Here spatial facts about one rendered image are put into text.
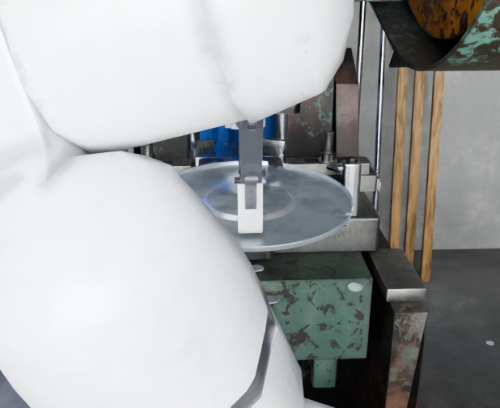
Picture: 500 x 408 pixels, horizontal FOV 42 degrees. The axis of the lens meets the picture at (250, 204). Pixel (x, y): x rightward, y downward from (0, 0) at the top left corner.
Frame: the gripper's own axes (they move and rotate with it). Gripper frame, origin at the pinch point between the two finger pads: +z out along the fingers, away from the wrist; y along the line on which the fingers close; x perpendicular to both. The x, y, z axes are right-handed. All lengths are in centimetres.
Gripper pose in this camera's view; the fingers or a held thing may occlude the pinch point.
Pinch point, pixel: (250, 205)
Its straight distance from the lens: 79.4
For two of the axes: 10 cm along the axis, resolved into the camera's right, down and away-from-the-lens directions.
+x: 10.0, -0.2, 0.4
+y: 0.4, 3.7, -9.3
